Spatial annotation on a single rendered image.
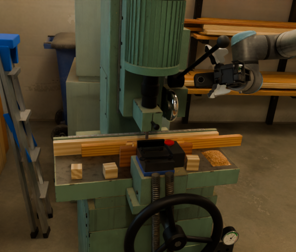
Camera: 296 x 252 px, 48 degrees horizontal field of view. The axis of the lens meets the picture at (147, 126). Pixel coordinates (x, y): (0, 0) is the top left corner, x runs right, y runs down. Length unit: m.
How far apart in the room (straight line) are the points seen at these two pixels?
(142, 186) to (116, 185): 0.12
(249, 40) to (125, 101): 0.49
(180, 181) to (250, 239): 1.40
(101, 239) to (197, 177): 0.37
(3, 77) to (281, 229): 1.92
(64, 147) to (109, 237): 0.33
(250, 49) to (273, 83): 2.21
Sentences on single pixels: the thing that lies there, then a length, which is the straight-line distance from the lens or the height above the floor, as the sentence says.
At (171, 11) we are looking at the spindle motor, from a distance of 0.99.
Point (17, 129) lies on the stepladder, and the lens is 1.84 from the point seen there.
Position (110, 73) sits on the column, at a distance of 1.25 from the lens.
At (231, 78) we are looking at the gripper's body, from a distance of 1.06.
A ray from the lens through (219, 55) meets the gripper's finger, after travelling 1.06.
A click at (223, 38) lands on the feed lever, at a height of 1.33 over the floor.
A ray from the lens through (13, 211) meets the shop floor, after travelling 2.44.
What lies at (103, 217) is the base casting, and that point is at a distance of 1.11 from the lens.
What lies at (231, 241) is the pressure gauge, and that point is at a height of 0.64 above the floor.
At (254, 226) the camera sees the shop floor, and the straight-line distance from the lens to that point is 2.43.
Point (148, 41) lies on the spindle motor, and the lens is 0.98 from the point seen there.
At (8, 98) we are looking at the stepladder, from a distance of 1.79.
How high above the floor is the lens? 1.47
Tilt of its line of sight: 24 degrees down
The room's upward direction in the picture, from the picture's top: 4 degrees clockwise
